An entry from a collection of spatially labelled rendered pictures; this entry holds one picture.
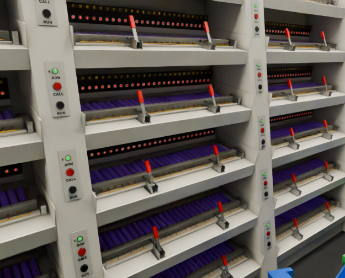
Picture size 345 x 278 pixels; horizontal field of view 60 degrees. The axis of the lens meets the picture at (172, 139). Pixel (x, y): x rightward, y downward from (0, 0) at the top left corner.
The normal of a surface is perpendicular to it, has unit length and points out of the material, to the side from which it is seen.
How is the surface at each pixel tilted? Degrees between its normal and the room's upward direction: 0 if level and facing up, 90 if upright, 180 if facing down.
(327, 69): 90
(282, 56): 111
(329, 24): 90
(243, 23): 90
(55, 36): 90
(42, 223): 20
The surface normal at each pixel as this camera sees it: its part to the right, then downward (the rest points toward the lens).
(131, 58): 0.57, 0.40
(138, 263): 0.11, -0.90
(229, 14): -0.81, 0.16
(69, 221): 0.57, 0.06
